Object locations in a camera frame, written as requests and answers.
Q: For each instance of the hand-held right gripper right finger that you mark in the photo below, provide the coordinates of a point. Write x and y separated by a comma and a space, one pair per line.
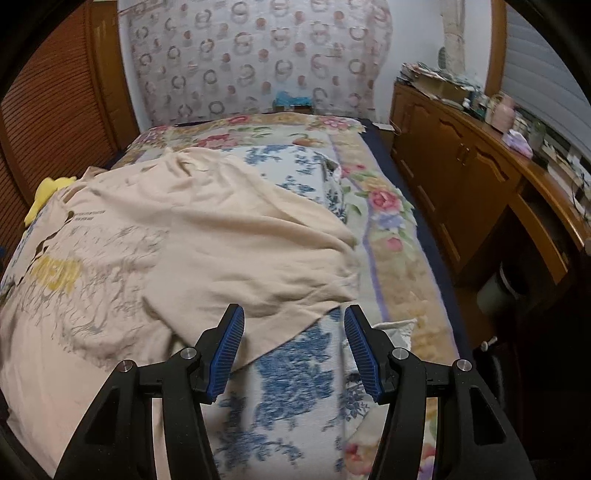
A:
362, 355

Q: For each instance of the wooden louvered wardrobe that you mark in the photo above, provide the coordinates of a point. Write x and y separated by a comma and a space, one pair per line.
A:
60, 106

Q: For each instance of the teal cloth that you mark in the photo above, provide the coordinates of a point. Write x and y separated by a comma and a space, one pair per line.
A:
291, 99

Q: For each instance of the white blue floral blanket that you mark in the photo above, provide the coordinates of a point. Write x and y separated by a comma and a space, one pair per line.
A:
295, 369

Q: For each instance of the circle patterned curtain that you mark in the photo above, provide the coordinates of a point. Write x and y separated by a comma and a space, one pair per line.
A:
254, 55

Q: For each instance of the yellow plush toy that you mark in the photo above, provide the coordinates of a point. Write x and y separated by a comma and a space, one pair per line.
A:
46, 194

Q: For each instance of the lilac cloth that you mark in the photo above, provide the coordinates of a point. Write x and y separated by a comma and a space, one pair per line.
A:
519, 142

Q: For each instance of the pink container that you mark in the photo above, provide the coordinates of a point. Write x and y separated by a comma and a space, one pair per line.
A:
502, 113

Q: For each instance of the cream lace curtain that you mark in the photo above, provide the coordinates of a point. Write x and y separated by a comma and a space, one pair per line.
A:
452, 32

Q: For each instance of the wooden sideboard cabinet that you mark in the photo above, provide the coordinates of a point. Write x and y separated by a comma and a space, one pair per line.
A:
461, 152

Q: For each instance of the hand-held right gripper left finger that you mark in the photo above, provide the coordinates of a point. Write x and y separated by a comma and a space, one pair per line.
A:
226, 355

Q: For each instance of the beige printed t-shirt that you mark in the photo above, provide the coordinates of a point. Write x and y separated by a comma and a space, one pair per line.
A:
207, 230

